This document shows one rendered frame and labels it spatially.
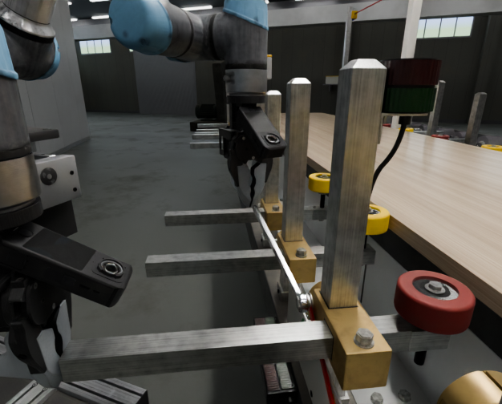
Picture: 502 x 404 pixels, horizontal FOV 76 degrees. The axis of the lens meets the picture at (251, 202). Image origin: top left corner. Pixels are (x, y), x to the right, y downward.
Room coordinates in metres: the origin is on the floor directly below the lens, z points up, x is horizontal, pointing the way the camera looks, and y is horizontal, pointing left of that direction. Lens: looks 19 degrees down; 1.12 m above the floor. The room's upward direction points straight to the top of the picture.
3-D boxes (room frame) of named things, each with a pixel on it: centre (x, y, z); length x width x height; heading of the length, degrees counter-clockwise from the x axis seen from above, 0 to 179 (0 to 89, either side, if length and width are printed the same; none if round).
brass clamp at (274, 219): (0.82, -0.06, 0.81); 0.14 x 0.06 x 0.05; 6
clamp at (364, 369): (0.33, -0.12, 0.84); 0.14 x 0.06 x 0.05; 6
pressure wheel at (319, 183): (0.82, -0.19, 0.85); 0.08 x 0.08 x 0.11
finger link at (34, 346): (0.25, 0.21, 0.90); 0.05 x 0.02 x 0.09; 6
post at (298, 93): (0.60, -0.08, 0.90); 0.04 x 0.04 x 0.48; 6
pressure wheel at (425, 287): (0.32, -0.21, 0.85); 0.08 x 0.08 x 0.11
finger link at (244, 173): (0.62, 0.03, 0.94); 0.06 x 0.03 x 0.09; 28
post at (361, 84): (0.35, -0.11, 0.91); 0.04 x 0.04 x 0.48; 6
